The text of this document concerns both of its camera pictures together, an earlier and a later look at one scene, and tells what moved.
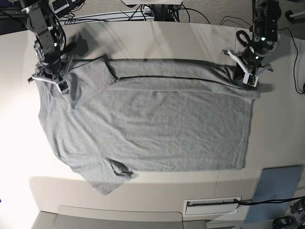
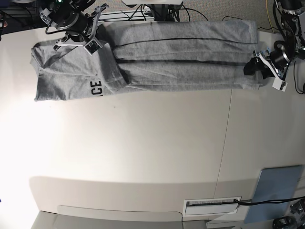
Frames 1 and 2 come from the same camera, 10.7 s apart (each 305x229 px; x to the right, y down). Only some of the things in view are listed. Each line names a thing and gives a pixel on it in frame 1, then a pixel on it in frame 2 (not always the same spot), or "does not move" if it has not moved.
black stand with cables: [164, 12] does not move
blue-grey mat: [274, 183] does not move
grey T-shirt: [117, 117] → [149, 56]
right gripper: [251, 60] → [278, 60]
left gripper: [57, 70] → [77, 25]
